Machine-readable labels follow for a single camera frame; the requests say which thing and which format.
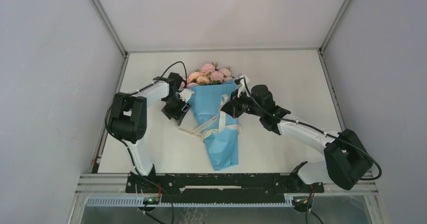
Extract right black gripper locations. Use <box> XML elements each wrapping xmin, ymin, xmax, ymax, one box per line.
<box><xmin>219</xmin><ymin>88</ymin><xmax>263</xmax><ymax>119</ymax></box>

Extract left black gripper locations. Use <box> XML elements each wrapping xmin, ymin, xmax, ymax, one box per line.
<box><xmin>161</xmin><ymin>95</ymin><xmax>191</xmax><ymax>125</ymax></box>

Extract white printed ribbon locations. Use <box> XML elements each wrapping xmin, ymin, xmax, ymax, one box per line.
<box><xmin>175</xmin><ymin>95</ymin><xmax>242</xmax><ymax>139</ymax></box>

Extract blue wrapping paper sheet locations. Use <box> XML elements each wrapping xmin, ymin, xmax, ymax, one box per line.
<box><xmin>189</xmin><ymin>81</ymin><xmax>239</xmax><ymax>171</ymax></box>

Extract pink flower bunch stem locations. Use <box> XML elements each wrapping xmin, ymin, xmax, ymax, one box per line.
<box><xmin>219</xmin><ymin>68</ymin><xmax>233</xmax><ymax>82</ymax></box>

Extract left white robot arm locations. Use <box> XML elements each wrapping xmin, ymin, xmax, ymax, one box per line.
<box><xmin>105</xmin><ymin>72</ymin><xmax>194</xmax><ymax>192</ymax></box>

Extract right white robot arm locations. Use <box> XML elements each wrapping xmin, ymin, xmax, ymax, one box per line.
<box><xmin>221</xmin><ymin>85</ymin><xmax>374</xmax><ymax>192</ymax></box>

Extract left circuit board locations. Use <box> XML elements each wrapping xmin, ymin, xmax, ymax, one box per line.
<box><xmin>143</xmin><ymin>197</ymin><xmax>160</xmax><ymax>205</ymax></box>

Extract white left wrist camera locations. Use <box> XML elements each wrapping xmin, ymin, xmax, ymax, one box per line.
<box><xmin>178</xmin><ymin>89</ymin><xmax>194</xmax><ymax>103</ymax></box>

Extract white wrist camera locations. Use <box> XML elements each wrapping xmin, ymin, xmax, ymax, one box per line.
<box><xmin>178</xmin><ymin>89</ymin><xmax>194</xmax><ymax>103</ymax></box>
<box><xmin>234</xmin><ymin>74</ymin><xmax>249</xmax><ymax>98</ymax></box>

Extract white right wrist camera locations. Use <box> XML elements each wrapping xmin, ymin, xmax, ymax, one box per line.
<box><xmin>234</xmin><ymin>74</ymin><xmax>249</xmax><ymax>98</ymax></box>

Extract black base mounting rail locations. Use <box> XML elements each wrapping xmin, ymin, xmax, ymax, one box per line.
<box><xmin>125</xmin><ymin>173</ymin><xmax>324</xmax><ymax>203</ymax></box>

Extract white slotted cable duct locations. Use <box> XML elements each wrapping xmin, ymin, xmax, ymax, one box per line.
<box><xmin>86</xmin><ymin>196</ymin><xmax>294</xmax><ymax>207</ymax></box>

